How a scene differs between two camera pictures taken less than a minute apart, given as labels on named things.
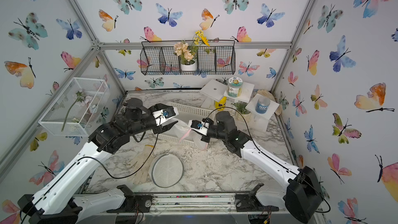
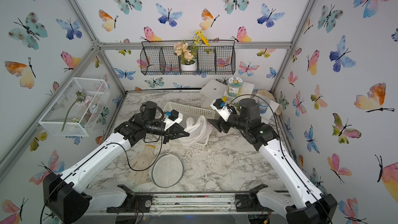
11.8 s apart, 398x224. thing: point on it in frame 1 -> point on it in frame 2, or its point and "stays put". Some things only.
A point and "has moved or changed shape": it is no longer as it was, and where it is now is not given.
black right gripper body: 213,134 -> 233,123
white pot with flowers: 187,54 stays put
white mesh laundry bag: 167,170 stays put
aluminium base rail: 217,204 stays put
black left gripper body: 157,129 -> 166,137
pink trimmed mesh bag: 184,131 has moved or changed shape
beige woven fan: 266,93 stays put
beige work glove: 140,176 stays put
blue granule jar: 262,105 stays put
